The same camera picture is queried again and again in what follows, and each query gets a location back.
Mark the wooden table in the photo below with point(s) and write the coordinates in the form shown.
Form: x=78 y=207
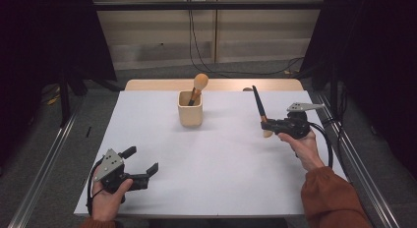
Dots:
x=226 y=84

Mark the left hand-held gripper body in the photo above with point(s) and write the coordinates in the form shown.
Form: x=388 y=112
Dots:
x=109 y=164

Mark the black curtain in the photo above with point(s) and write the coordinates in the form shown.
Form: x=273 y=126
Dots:
x=39 y=57
x=377 y=74

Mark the person's left hand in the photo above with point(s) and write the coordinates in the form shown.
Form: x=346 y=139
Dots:
x=105 y=203

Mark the makeup brush white-tan bristles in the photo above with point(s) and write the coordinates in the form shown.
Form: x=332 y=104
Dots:
x=257 y=100

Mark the cream square cup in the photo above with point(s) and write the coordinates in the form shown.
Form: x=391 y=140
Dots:
x=190 y=118

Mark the metal floor rail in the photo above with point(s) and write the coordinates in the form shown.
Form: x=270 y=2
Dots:
x=364 y=175
x=42 y=175

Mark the horizontal black bar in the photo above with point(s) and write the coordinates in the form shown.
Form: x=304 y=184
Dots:
x=203 y=5

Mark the black stand pole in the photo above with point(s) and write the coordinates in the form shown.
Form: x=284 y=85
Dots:
x=64 y=100

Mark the person's right hand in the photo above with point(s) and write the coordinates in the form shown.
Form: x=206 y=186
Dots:
x=306 y=151

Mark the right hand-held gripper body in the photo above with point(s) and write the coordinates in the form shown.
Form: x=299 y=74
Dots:
x=295 y=126

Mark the white table sheet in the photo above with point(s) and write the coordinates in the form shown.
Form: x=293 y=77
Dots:
x=213 y=175

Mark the small black stick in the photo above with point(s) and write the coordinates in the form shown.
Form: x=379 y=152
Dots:
x=88 y=131

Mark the round yellow-head makeup brush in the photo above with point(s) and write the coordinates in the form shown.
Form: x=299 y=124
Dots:
x=200 y=81

